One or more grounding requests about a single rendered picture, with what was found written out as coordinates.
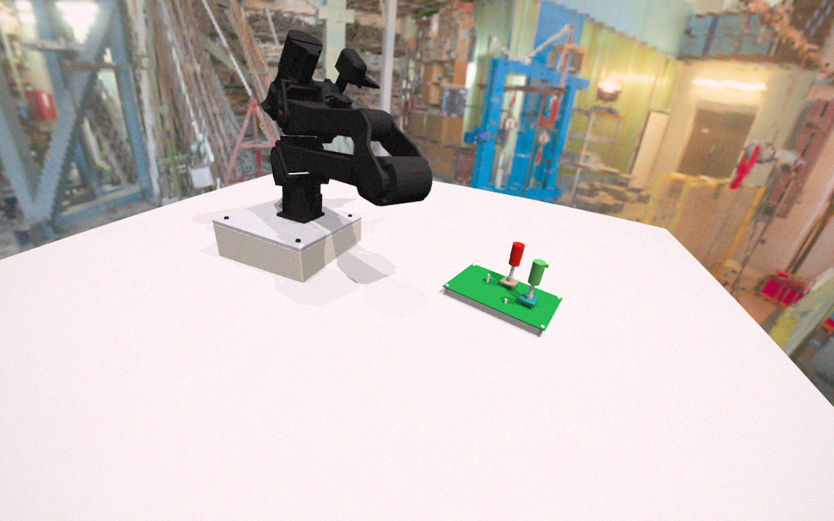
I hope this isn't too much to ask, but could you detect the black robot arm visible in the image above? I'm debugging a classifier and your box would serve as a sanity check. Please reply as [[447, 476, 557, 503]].
[[261, 30, 433, 224]]

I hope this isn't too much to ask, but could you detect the green circuit board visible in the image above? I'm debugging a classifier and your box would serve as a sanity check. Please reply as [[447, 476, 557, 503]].
[[443, 242, 562, 337]]

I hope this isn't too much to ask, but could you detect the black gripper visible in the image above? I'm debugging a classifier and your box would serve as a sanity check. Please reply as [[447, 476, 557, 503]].
[[312, 48, 380, 143]]

